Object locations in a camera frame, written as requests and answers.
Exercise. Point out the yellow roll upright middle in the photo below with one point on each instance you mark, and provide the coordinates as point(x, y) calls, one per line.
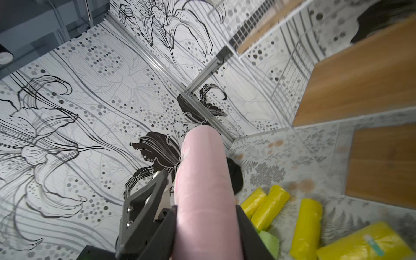
point(306, 238)

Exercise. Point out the green roll dark left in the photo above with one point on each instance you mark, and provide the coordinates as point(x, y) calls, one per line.
point(271, 242)

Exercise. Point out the pink roll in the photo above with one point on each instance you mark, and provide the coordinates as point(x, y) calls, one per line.
point(207, 225)

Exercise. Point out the yellow roll with label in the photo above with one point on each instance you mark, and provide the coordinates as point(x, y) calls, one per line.
point(377, 241)

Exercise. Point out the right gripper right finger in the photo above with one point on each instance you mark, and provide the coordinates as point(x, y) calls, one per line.
point(252, 245)

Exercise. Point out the yellow roll far left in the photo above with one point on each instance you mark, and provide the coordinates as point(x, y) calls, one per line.
point(253, 202)

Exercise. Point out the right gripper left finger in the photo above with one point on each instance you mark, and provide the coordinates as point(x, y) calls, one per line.
point(145, 234)

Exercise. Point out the black cap with label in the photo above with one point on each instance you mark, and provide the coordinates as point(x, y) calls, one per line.
point(235, 176)

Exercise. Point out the white wire three-tier shelf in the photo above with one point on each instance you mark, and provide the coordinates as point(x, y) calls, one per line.
point(376, 73)

